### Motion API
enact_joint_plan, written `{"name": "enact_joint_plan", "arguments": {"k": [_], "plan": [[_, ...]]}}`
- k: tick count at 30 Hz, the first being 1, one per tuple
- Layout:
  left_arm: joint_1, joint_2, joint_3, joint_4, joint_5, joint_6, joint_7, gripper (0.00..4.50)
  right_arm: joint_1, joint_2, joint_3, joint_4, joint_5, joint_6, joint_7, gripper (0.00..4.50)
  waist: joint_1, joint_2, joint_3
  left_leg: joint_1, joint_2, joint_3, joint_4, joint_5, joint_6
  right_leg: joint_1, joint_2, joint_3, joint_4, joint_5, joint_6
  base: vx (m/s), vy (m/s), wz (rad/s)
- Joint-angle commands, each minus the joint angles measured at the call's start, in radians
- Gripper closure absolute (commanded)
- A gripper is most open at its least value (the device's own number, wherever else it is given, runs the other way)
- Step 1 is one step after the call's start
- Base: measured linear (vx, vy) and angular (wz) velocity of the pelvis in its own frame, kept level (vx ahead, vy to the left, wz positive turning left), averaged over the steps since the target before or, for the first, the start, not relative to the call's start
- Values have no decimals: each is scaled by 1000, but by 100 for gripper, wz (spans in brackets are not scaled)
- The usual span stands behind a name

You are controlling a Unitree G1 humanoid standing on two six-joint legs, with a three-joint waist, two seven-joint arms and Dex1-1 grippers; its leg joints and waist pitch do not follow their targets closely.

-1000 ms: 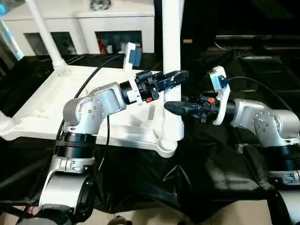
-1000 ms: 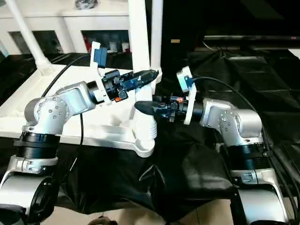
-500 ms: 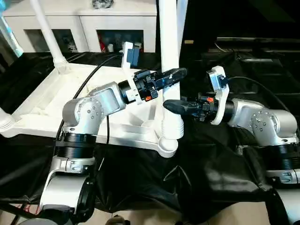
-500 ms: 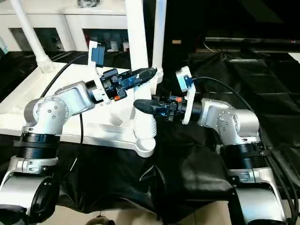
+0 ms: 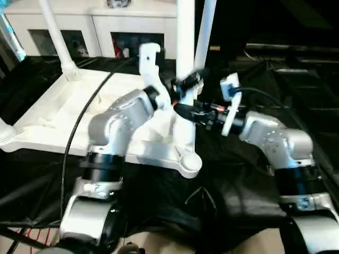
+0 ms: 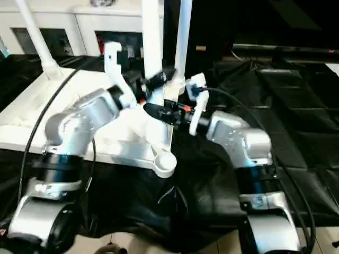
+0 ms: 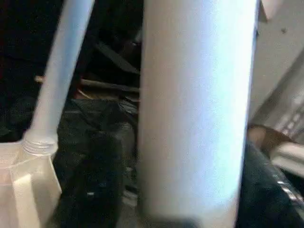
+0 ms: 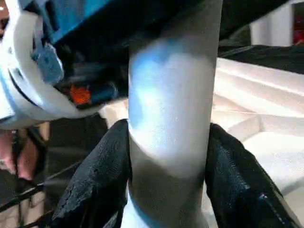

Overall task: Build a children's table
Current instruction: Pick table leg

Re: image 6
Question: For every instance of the white plastic table leg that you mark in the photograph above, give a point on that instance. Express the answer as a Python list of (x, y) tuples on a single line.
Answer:
[(152, 39), (182, 39), (31, 34)]

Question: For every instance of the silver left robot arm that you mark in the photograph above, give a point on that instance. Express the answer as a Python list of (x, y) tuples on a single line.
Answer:
[(79, 116)]

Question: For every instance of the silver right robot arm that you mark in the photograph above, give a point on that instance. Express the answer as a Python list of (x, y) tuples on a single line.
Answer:
[(238, 137)]

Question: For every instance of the red bottle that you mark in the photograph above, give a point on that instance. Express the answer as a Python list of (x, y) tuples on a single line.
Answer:
[(100, 46)]

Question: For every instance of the large black case yellow label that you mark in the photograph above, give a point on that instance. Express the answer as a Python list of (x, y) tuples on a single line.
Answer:
[(212, 26)]

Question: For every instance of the white cabinet with glass doors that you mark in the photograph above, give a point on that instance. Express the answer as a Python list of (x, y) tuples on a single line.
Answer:
[(79, 18)]

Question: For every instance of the black mat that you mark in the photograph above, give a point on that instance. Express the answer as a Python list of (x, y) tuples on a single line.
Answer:
[(291, 119)]

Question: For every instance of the grey metal bar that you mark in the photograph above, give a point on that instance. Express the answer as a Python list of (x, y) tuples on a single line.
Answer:
[(278, 47)]

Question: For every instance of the grey curtain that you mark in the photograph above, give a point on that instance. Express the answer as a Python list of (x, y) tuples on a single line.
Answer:
[(4, 50)]

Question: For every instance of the white flat panel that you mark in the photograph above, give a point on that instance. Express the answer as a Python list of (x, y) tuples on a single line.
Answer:
[(333, 69)]

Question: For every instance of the thin black rod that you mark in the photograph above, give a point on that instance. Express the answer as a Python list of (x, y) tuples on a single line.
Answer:
[(335, 242)]

